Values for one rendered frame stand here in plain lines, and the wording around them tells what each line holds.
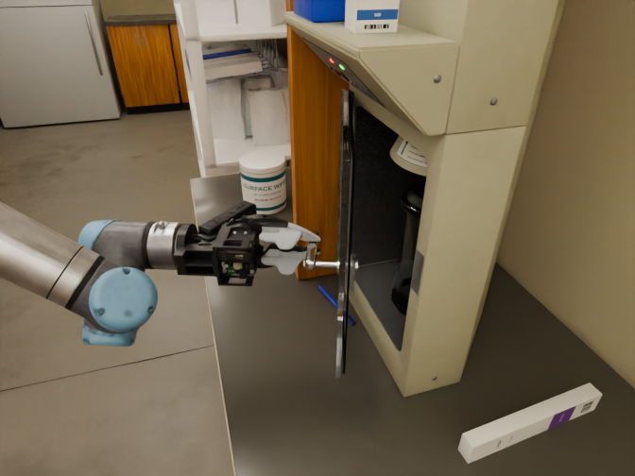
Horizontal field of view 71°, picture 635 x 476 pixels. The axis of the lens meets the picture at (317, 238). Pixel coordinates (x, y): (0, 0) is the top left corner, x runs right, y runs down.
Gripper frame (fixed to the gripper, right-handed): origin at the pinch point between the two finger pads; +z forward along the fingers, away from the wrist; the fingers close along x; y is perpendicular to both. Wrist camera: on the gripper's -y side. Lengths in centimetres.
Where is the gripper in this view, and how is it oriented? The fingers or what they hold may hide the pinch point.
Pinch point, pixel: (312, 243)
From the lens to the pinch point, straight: 70.7
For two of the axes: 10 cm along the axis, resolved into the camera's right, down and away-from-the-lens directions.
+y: -0.6, 5.4, -8.4
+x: 0.0, -8.4, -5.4
